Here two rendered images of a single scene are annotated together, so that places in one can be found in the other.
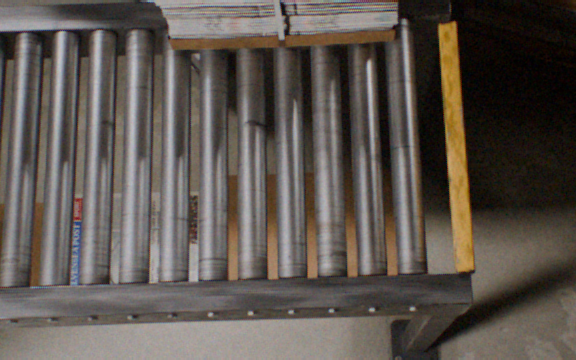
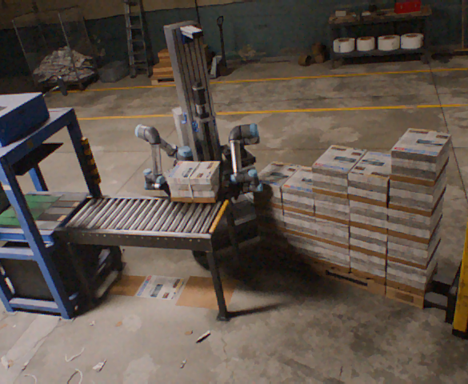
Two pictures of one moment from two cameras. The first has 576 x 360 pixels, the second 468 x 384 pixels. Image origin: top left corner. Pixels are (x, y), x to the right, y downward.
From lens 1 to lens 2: 2.65 m
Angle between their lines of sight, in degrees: 44
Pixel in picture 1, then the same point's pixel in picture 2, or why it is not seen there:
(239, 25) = (183, 193)
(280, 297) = (172, 234)
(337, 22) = (202, 194)
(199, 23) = (176, 192)
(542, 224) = (272, 295)
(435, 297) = (202, 237)
